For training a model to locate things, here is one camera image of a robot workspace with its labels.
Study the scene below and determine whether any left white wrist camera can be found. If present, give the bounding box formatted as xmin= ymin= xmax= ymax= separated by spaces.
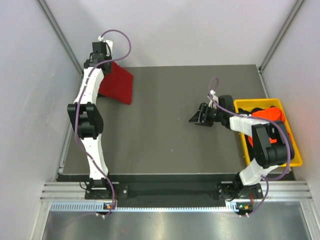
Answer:
xmin=98 ymin=36 xmax=114 ymax=57

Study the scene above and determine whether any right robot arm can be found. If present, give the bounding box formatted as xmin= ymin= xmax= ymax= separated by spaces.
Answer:
xmin=189 ymin=91 xmax=295 ymax=198

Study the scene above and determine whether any dark red t-shirt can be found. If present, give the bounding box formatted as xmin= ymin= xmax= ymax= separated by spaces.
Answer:
xmin=98 ymin=62 xmax=134 ymax=105

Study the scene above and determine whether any purple cable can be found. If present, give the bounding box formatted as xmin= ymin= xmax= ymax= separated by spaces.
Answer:
xmin=208 ymin=76 xmax=293 ymax=216
xmin=74 ymin=29 xmax=133 ymax=216

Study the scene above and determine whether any orange t-shirt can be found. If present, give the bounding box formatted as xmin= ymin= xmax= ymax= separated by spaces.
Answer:
xmin=247 ymin=106 xmax=292 ymax=148

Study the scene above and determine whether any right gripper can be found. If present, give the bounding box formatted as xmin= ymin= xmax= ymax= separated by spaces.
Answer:
xmin=188 ymin=103 xmax=224 ymax=127

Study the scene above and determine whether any yellow plastic bin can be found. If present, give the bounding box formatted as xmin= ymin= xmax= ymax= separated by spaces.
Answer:
xmin=234 ymin=98 xmax=303 ymax=167

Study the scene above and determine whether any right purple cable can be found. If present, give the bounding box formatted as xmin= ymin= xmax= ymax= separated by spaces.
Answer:
xmin=208 ymin=76 xmax=293 ymax=216

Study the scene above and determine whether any aluminium frame rail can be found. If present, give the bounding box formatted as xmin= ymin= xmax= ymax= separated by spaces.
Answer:
xmin=40 ymin=181 xmax=313 ymax=202

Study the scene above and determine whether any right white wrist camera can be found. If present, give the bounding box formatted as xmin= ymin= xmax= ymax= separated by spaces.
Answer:
xmin=207 ymin=89 xmax=219 ymax=110

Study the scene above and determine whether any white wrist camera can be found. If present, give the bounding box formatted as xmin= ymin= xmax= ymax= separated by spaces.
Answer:
xmin=98 ymin=36 xmax=114 ymax=57
xmin=207 ymin=89 xmax=219 ymax=110

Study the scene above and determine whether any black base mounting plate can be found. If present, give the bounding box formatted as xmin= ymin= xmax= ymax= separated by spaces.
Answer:
xmin=84 ymin=173 xmax=263 ymax=208

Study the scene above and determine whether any grey slotted cable duct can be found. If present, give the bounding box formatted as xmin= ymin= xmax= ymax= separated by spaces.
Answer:
xmin=50 ymin=202 xmax=250 ymax=213

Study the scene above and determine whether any black garment in bin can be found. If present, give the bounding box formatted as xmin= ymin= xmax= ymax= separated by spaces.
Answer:
xmin=237 ymin=106 xmax=263 ymax=163

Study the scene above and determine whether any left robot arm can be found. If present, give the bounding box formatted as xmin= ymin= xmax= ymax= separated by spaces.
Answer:
xmin=67 ymin=39 xmax=115 ymax=201

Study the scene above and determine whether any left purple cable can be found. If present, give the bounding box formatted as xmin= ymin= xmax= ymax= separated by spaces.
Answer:
xmin=74 ymin=29 xmax=133 ymax=216

